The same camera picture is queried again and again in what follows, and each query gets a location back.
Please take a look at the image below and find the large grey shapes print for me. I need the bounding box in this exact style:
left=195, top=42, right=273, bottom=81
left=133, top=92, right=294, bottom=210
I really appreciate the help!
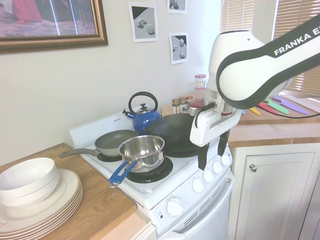
left=128, top=1, right=159, bottom=44

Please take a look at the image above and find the purple knife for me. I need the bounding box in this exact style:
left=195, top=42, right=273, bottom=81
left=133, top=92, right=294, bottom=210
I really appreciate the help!
left=271, top=95, right=311, bottom=116

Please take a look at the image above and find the black coil burner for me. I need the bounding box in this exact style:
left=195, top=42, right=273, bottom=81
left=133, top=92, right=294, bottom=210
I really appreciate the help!
left=163, top=144, right=201, bottom=159
left=96, top=151, right=124, bottom=163
left=124, top=156, right=174, bottom=185

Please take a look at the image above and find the black wok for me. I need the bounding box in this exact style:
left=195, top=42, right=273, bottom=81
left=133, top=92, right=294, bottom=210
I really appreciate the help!
left=143, top=113, right=201, bottom=154

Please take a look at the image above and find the large white oven knob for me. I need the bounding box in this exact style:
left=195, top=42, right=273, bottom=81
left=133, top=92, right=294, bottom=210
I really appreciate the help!
left=166, top=197, right=185, bottom=218

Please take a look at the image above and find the small grey shapes print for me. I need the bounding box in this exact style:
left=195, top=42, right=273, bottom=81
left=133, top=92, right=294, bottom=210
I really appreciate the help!
left=168, top=31, right=189, bottom=66

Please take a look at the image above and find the cropped grey shapes print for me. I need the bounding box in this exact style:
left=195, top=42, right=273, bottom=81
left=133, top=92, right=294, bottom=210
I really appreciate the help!
left=166, top=0, right=188, bottom=15

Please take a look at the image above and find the white cabinet door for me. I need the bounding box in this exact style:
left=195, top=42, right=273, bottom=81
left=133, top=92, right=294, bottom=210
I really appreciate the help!
left=229, top=143, right=320, bottom=240

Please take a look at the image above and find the blue kettle black handle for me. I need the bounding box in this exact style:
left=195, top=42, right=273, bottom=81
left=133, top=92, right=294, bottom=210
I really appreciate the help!
left=121, top=91, right=161, bottom=135

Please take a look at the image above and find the red knife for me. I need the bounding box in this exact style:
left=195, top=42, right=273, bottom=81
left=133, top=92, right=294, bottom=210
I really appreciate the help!
left=257, top=101, right=279, bottom=115

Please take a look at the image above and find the grey frying pan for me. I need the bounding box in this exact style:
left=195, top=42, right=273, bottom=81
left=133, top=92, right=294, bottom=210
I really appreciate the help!
left=59, top=129, right=140, bottom=159

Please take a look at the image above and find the green knife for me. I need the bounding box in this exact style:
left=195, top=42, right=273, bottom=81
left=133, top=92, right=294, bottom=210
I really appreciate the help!
left=264, top=98, right=291, bottom=116

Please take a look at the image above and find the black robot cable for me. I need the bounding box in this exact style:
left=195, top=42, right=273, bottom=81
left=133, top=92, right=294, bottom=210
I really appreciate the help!
left=259, top=104, right=320, bottom=119

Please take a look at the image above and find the cream dinner plate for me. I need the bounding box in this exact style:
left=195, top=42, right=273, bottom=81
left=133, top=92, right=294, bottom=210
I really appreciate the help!
left=0, top=196, right=84, bottom=238
left=0, top=193, right=84, bottom=235
left=0, top=187, right=83, bottom=229
left=0, top=168, right=81, bottom=223
left=0, top=190, right=83, bottom=232
left=0, top=184, right=82, bottom=226

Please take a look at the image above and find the white electric stove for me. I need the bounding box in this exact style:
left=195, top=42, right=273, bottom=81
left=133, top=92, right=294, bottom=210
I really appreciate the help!
left=67, top=109, right=236, bottom=240

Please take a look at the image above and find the steel saucepan blue handle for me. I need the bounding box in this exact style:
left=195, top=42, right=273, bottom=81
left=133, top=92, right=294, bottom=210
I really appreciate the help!
left=107, top=134, right=166, bottom=188

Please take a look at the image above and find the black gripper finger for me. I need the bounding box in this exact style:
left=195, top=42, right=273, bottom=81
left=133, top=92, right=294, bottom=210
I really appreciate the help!
left=216, top=129, right=230, bottom=158
left=197, top=142, right=210, bottom=171

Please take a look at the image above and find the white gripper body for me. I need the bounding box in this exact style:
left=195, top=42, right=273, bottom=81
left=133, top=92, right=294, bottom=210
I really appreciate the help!
left=189, top=107, right=243, bottom=148

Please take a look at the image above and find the gold framed painting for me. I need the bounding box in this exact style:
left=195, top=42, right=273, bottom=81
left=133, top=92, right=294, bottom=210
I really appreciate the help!
left=0, top=0, right=109, bottom=55

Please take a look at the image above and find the white stove burner knob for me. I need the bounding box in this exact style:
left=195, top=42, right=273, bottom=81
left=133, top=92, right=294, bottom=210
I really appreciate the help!
left=202, top=169, right=215, bottom=183
left=191, top=178, right=205, bottom=194
left=211, top=161, right=223, bottom=175
left=220, top=153, right=232, bottom=167

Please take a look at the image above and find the white bowl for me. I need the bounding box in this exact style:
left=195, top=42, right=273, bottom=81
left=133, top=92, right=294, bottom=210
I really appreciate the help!
left=0, top=171, right=60, bottom=208
left=0, top=157, right=56, bottom=194

